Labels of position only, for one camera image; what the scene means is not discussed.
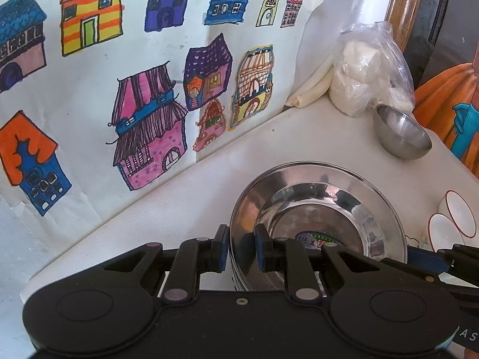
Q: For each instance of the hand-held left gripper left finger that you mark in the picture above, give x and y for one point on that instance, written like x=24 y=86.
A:
x=224 y=248

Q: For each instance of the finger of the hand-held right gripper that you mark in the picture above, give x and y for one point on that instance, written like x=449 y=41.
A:
x=426 y=260
x=467 y=293

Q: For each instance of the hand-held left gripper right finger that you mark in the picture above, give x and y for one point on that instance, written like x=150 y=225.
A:
x=261 y=248

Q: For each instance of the plain stainless steel plate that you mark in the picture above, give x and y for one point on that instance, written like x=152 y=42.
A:
x=236 y=276

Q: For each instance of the white red-rimmed bowl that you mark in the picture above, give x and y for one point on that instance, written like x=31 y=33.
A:
x=454 y=209
x=445 y=232

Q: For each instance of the labelled stainless steel plate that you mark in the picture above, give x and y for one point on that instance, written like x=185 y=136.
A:
x=318 y=194

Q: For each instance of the small stainless steel bowl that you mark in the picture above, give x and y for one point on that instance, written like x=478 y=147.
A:
x=400 y=138

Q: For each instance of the white printed tablecloth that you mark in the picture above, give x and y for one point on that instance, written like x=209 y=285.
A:
x=149 y=224

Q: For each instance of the orange dress figure painting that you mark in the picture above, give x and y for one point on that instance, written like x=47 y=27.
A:
x=445 y=104

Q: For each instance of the rolled cream paper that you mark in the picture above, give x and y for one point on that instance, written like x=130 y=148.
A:
x=310 y=89

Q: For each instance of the colourful houses drawing poster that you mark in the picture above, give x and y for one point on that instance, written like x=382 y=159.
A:
x=149 y=63

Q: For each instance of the clear plastic bag white lumps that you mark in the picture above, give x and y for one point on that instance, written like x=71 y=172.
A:
x=359 y=67

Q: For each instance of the wooden frame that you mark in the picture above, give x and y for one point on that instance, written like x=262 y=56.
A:
x=404 y=3

